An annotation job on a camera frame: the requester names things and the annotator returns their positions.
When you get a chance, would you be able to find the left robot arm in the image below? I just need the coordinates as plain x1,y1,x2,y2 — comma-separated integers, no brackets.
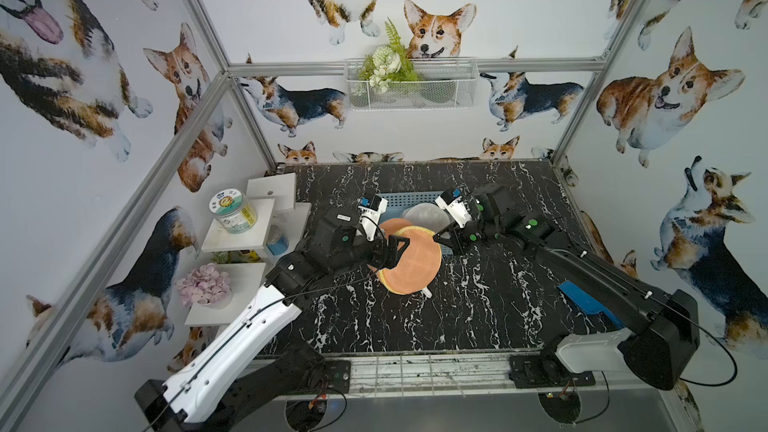
135,209,410,431

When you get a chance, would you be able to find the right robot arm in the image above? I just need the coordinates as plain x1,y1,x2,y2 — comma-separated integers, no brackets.
433,184,700,391

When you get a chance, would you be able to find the light blue perforated plastic basket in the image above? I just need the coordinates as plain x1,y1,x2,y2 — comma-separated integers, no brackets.
379,191,440,234

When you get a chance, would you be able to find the white tiered wooden shelf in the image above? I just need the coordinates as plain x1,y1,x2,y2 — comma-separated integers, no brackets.
185,173,311,327

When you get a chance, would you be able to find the blue flat tool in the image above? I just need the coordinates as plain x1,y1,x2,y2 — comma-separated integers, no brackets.
558,281,625,329

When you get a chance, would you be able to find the green labelled round jar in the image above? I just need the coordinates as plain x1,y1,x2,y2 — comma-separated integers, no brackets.
208,188,257,234

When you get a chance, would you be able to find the pink flower bunch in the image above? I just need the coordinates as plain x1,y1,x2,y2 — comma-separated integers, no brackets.
176,263,232,307

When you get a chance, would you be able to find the green artificial fern plant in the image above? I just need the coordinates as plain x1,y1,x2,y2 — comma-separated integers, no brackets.
358,18,422,93

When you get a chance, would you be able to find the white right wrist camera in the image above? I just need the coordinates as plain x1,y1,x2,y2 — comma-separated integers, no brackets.
435,188,472,228

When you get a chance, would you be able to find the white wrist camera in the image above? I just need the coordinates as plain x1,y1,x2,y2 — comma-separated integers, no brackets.
435,188,472,228
358,193,388,242

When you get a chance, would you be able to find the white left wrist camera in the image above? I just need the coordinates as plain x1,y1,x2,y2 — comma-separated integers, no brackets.
358,193,388,242

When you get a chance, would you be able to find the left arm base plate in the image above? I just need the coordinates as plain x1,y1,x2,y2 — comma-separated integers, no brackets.
287,359,352,396

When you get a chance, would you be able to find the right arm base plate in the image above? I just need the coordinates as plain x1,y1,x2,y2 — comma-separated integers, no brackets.
508,354,596,389

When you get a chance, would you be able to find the white wire wall basket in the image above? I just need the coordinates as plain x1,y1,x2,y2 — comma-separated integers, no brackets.
344,58,479,111

